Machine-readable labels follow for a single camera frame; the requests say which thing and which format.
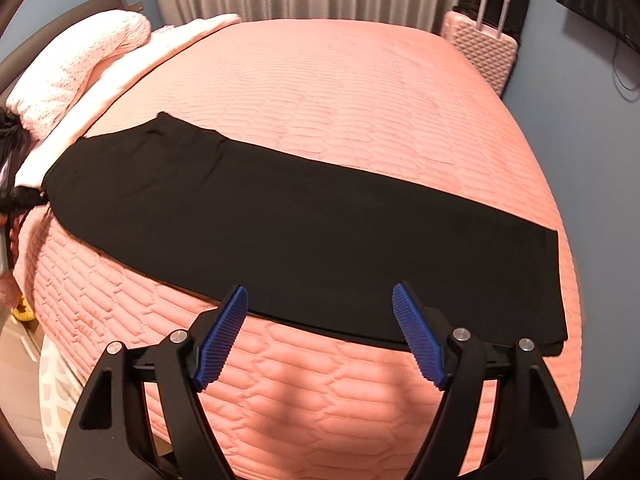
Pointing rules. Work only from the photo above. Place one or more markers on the white dotted pillow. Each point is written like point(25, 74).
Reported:
point(65, 70)

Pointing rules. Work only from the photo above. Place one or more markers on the lilac cloth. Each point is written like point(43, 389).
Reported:
point(161, 31)

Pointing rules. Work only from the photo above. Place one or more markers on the black wall television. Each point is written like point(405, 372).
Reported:
point(600, 0)

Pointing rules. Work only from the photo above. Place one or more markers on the pink suitcase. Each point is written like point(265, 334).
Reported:
point(482, 55)

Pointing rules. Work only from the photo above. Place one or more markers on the dark brown headboard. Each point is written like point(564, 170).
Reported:
point(30, 45)

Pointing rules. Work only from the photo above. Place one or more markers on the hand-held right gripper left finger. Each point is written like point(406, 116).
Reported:
point(223, 332)

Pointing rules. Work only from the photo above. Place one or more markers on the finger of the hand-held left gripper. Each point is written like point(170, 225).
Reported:
point(27, 198)

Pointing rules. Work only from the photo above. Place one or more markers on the yellow object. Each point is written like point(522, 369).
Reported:
point(22, 311)

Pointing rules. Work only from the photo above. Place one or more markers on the pale pink blanket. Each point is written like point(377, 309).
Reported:
point(135, 70)

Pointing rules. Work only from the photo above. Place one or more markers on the pink quilted bed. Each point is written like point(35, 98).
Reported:
point(350, 100)

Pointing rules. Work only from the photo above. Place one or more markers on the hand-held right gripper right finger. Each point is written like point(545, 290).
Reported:
point(417, 332)

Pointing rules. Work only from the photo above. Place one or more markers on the black pants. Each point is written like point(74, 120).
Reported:
point(300, 220)

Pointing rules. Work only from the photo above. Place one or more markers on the patterned bed skirt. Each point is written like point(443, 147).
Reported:
point(52, 400)

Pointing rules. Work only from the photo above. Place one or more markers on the black bag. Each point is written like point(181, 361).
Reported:
point(521, 0)

